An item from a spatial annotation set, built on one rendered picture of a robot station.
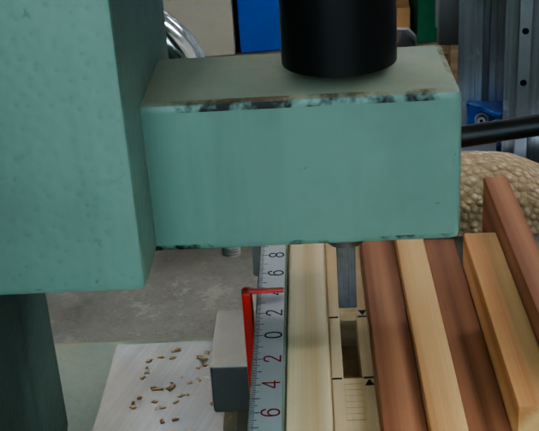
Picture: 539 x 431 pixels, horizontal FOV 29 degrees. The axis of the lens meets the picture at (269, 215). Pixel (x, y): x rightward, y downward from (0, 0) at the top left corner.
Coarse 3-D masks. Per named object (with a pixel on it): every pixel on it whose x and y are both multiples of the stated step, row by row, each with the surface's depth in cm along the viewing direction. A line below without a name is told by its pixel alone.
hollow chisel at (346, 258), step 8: (336, 248) 50; (352, 248) 50; (336, 256) 51; (344, 256) 51; (352, 256) 51; (344, 264) 51; (352, 264) 51; (344, 272) 51; (352, 272) 51; (344, 280) 51; (352, 280) 51; (344, 288) 51; (352, 288) 51; (344, 296) 52; (352, 296) 52; (344, 304) 52; (352, 304) 52
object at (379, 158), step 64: (192, 64) 49; (256, 64) 49; (192, 128) 45; (256, 128) 45; (320, 128) 45; (384, 128) 45; (448, 128) 44; (192, 192) 46; (256, 192) 46; (320, 192) 46; (384, 192) 46; (448, 192) 46
